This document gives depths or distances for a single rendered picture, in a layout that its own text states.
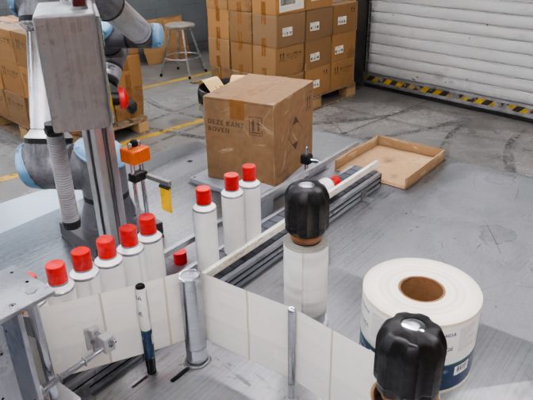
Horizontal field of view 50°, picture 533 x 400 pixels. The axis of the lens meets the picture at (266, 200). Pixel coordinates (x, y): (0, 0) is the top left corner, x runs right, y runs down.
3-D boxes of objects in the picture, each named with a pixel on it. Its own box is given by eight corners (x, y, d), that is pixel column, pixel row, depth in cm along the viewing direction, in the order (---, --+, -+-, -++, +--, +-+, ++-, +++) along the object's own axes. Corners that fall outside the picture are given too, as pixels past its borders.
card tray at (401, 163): (405, 190, 180) (406, 178, 178) (334, 171, 194) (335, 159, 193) (443, 159, 201) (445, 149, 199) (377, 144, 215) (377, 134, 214)
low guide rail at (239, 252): (96, 354, 105) (94, 345, 104) (92, 351, 106) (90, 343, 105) (378, 166, 180) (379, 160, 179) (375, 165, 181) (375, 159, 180)
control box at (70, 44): (53, 134, 96) (31, 16, 88) (55, 105, 111) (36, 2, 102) (116, 127, 99) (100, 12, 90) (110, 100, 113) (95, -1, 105)
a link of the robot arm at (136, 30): (109, -42, 133) (166, 21, 182) (63, -41, 134) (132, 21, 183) (107, 9, 133) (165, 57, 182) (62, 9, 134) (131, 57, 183)
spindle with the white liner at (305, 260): (311, 340, 110) (313, 199, 96) (274, 322, 115) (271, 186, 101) (335, 317, 116) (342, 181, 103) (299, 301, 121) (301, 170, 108)
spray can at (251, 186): (252, 249, 140) (250, 171, 131) (236, 242, 143) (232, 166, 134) (266, 240, 144) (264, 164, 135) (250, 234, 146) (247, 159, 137)
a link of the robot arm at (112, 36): (124, 13, 175) (134, 36, 185) (88, 13, 176) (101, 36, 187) (120, 34, 172) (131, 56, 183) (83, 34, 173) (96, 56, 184)
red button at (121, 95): (109, 91, 97) (128, 90, 98) (108, 86, 101) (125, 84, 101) (113, 113, 99) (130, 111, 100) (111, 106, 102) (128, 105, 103)
